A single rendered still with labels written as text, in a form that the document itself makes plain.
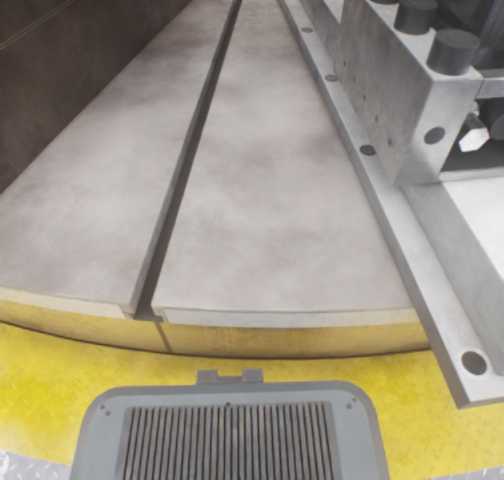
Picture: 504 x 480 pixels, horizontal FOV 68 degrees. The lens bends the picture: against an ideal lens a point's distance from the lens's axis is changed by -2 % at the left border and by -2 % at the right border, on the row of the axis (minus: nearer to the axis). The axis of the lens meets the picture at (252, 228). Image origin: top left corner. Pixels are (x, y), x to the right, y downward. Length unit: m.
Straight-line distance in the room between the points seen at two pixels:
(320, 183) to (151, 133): 0.50
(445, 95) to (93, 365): 0.97
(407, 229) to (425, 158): 0.17
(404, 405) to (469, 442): 0.15
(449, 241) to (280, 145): 0.51
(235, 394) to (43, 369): 0.59
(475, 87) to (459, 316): 0.38
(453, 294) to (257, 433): 0.42
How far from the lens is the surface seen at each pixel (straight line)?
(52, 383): 1.12
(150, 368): 1.05
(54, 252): 0.91
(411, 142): 0.69
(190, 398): 0.73
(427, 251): 0.81
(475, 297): 0.73
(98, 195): 0.99
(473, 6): 0.78
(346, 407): 0.74
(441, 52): 0.65
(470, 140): 0.76
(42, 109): 1.18
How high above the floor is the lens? 0.96
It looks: 50 degrees down
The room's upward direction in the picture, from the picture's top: 1 degrees counter-clockwise
